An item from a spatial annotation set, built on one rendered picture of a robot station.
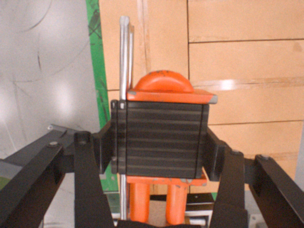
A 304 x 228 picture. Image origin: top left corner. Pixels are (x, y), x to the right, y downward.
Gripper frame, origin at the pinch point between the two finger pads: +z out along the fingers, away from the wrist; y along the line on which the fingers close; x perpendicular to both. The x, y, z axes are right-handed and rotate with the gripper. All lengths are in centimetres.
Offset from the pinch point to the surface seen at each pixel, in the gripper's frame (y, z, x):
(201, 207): 29, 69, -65
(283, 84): 62, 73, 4
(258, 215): 104, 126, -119
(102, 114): -43, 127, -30
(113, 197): -23, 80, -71
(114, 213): -19, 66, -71
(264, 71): 51, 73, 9
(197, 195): 29, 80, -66
